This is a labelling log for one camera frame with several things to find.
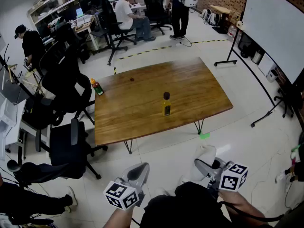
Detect black chair with grey armrest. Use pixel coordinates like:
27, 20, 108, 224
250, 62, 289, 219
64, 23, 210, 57
35, 117, 109, 181

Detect small white appliance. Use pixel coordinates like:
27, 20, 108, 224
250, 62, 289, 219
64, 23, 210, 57
266, 69, 279, 83

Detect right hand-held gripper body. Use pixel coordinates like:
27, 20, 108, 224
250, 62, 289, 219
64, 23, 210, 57
208, 161, 249, 197

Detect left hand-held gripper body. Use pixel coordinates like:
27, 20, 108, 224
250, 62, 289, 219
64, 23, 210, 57
103, 176, 147, 211

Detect whiteboard on rolling stand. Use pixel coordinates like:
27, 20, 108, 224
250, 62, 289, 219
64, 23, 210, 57
214, 0, 304, 128

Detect person's white shoe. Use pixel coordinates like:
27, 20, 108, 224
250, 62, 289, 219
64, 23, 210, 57
154, 187, 176, 197
178, 174, 192, 187

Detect person's right forearm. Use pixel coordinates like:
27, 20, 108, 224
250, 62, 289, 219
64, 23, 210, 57
218, 190, 268, 227

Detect black hairpin table leg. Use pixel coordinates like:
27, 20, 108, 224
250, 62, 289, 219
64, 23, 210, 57
193, 119, 205, 135
123, 139, 134, 155

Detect silver trash can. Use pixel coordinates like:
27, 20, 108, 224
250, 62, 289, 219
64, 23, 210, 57
251, 48, 265, 65

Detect light wooden desk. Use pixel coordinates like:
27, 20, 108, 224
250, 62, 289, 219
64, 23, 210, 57
74, 15, 100, 51

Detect white box cabinet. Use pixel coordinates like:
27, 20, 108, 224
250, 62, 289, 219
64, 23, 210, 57
257, 53, 277, 76

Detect black bag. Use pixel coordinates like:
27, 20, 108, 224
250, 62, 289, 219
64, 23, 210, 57
275, 132, 304, 192

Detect clear water jug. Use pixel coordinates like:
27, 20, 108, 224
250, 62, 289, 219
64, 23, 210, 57
227, 24, 238, 39
235, 28, 243, 48

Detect person's black clothing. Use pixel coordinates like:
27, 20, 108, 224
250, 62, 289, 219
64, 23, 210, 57
139, 181, 274, 228

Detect white cloth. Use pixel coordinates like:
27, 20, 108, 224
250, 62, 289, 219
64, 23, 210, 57
190, 144, 217, 182

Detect white shelf unit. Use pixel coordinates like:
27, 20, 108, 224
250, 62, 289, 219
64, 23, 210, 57
27, 0, 103, 33

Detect small wooden side table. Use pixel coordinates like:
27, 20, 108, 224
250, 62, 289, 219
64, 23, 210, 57
209, 5, 231, 35

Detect sauce bottle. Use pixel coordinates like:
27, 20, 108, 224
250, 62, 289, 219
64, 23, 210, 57
90, 77, 105, 96

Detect person's left forearm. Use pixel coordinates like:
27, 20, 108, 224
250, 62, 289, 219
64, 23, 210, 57
102, 204, 135, 228

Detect yellow bottle with dark cap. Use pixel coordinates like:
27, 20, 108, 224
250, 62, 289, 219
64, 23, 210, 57
161, 91, 172, 117

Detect white desk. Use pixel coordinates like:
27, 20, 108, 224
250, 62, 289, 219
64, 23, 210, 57
0, 91, 27, 162

